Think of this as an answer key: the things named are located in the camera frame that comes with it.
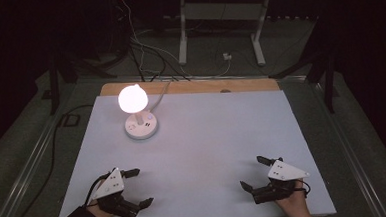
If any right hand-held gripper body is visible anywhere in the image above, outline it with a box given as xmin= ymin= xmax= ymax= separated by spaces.
xmin=249 ymin=158 xmax=312 ymax=206

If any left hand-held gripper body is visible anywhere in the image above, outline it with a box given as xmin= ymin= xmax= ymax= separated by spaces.
xmin=88 ymin=165 xmax=144 ymax=217

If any person's left hand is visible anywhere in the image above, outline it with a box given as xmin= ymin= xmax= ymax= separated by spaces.
xmin=84 ymin=178 xmax=113 ymax=217

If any person's right hand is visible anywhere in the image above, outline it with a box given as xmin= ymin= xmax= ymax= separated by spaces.
xmin=274 ymin=178 xmax=316 ymax=217

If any round white socket base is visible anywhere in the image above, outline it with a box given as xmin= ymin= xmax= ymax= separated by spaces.
xmin=123 ymin=109 xmax=160 ymax=141

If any white table mat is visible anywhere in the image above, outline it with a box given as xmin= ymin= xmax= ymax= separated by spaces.
xmin=48 ymin=83 xmax=337 ymax=217

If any glowing white light bulb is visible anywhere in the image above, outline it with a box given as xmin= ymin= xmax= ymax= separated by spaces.
xmin=117 ymin=83 xmax=151 ymax=127

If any black tripod stand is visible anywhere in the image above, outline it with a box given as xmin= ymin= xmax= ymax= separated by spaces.
xmin=265 ymin=14 xmax=339 ymax=117
xmin=45 ymin=38 xmax=119 ymax=116

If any black power strip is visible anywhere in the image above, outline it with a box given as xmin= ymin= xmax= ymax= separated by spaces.
xmin=265 ymin=13 xmax=318 ymax=23

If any white metal stand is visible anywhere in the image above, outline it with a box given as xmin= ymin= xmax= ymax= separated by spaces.
xmin=175 ymin=0 xmax=277 ymax=71

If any left hand-held gripper black cable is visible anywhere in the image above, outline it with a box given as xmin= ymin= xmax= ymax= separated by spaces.
xmin=82 ymin=172 xmax=115 ymax=208

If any hand-held gripper black cable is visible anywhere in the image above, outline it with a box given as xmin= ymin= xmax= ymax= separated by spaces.
xmin=293 ymin=178 xmax=312 ymax=199
xmin=82 ymin=172 xmax=115 ymax=208

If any right hand-held gripper black cable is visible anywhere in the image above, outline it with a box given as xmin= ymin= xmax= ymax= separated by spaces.
xmin=293 ymin=178 xmax=312 ymax=199

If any long black floor cable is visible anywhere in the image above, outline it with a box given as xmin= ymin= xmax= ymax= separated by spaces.
xmin=0 ymin=103 xmax=101 ymax=217

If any metal floor rail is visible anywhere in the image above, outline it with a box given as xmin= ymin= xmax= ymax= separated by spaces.
xmin=0 ymin=78 xmax=88 ymax=217
xmin=278 ymin=69 xmax=386 ymax=217

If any grey socket base cable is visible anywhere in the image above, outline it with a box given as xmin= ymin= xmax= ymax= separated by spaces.
xmin=147 ymin=80 xmax=174 ymax=113

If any black floor cable bundle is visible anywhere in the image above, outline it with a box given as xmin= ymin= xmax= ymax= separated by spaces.
xmin=127 ymin=35 xmax=192 ymax=85

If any white floor cable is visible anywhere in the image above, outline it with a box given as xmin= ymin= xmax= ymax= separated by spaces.
xmin=120 ymin=0 xmax=232 ymax=83

